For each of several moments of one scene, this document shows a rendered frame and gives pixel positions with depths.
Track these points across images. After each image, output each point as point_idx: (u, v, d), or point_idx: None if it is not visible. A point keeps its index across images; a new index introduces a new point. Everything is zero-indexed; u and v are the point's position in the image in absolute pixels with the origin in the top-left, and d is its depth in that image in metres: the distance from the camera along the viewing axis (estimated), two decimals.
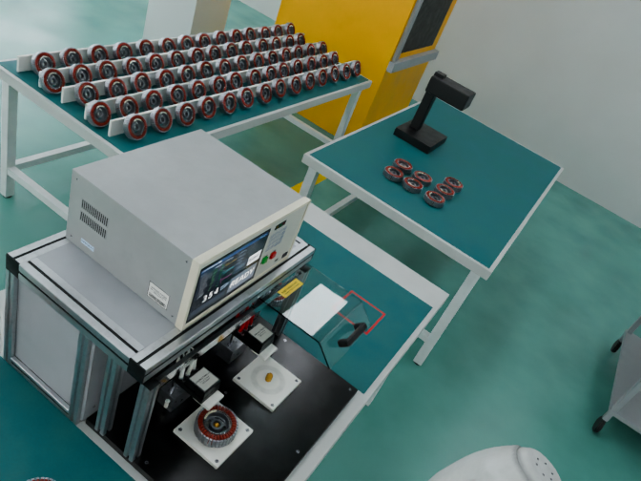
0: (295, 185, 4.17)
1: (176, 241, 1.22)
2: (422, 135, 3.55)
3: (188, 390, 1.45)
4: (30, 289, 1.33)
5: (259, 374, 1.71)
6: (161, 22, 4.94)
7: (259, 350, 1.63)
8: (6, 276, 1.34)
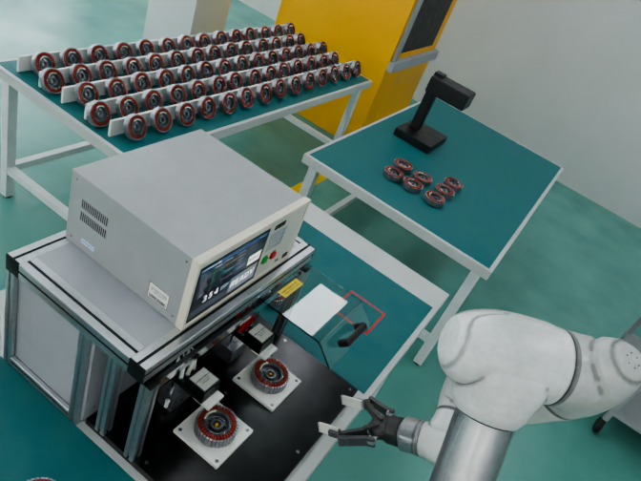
0: (295, 185, 4.17)
1: (176, 241, 1.22)
2: (422, 135, 3.55)
3: (188, 390, 1.45)
4: (30, 289, 1.33)
5: None
6: (161, 22, 4.94)
7: (259, 350, 1.63)
8: (6, 276, 1.34)
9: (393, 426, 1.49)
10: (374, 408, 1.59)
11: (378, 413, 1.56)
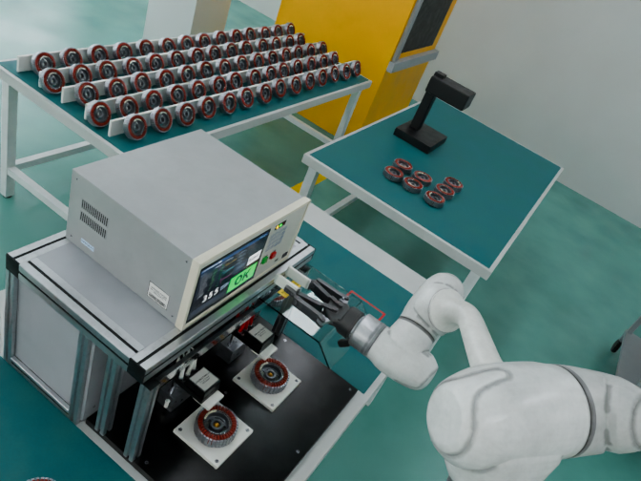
0: (295, 185, 4.17)
1: (176, 241, 1.22)
2: (422, 135, 3.55)
3: (188, 390, 1.45)
4: (30, 289, 1.33)
5: None
6: (161, 22, 4.94)
7: (259, 350, 1.63)
8: (6, 276, 1.34)
9: (353, 319, 1.38)
10: (326, 292, 1.45)
11: (335, 299, 1.43)
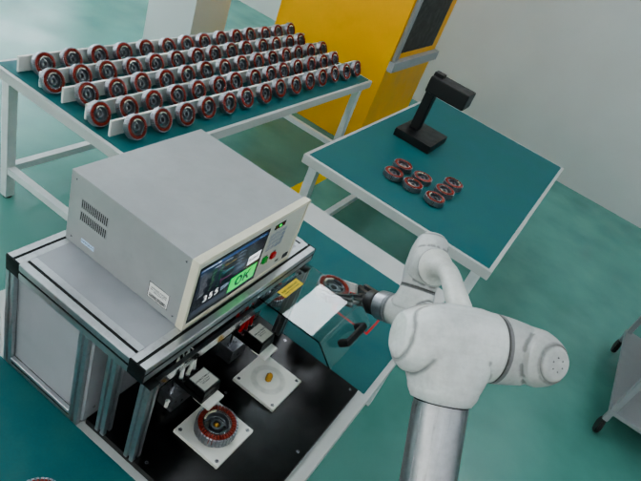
0: (295, 185, 4.17)
1: (176, 241, 1.22)
2: (422, 135, 3.55)
3: (188, 390, 1.45)
4: (30, 289, 1.33)
5: (259, 374, 1.71)
6: (161, 22, 4.94)
7: (259, 350, 1.63)
8: (6, 276, 1.34)
9: (371, 294, 1.73)
10: (364, 289, 1.84)
11: (365, 290, 1.81)
